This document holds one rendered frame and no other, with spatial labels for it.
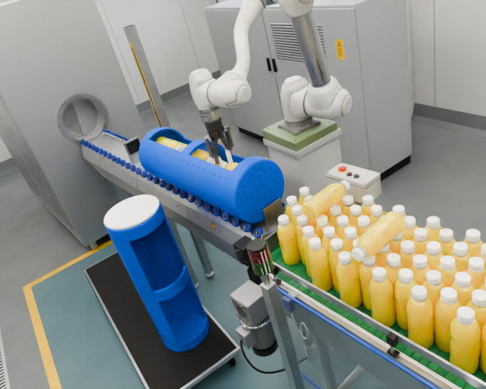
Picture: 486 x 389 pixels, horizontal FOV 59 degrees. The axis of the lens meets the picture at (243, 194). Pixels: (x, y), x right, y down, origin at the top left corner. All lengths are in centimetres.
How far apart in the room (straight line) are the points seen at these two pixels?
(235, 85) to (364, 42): 178
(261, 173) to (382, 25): 189
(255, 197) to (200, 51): 576
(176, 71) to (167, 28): 66
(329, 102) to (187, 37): 532
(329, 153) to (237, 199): 86
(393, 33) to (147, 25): 439
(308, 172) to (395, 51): 148
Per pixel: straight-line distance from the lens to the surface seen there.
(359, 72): 331
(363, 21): 327
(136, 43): 300
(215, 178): 185
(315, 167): 243
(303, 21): 202
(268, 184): 185
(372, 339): 145
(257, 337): 183
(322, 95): 218
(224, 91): 167
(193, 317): 273
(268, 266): 130
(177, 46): 726
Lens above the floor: 204
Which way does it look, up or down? 31 degrees down
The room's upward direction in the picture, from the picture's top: 16 degrees counter-clockwise
